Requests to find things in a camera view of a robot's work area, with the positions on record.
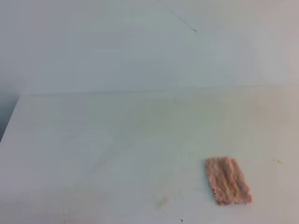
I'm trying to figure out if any pink striped rag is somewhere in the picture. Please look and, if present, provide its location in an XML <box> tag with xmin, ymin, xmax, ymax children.
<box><xmin>205</xmin><ymin>157</ymin><xmax>252</xmax><ymax>205</ymax></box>

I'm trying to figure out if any brown coffee spill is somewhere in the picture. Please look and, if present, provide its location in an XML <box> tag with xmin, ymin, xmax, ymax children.
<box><xmin>155</xmin><ymin>196</ymin><xmax>169</xmax><ymax>209</ymax></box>

